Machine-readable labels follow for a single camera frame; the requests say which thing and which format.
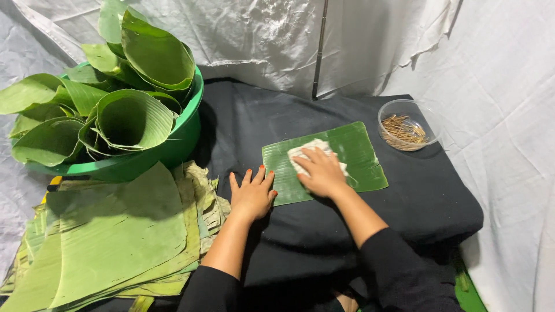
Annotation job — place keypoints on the stack of flat banana leaves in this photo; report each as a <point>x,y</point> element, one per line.
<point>108,225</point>

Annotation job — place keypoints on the person's right hand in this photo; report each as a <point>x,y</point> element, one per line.
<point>325,177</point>

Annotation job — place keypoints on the person's left hand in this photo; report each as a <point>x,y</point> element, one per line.
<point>250,199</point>

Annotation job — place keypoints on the heap of rolled banana leaves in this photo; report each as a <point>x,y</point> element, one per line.
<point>151,56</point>

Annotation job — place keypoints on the clear plastic bowl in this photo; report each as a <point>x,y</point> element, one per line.
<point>430,116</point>

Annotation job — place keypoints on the metal pole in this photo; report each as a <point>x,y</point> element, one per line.
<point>320,52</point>

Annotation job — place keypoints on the bunch of thin wooden sticks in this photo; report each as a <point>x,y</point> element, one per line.
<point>403,132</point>

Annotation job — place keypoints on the black table cloth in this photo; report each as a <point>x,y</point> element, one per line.
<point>412,208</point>

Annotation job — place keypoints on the green floor mat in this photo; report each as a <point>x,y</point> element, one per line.
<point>468,294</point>

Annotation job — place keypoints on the green plastic basin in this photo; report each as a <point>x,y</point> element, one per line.
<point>173,151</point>

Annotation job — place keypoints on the rectangular banana leaf piece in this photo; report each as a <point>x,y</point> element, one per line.
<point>360,151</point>

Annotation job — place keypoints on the white wiping cloth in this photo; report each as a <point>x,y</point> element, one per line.
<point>312,144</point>

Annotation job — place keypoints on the white backdrop sheet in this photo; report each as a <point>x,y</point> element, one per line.
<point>498,130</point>

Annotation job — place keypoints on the person's bare foot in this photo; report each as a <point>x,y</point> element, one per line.
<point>349,303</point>

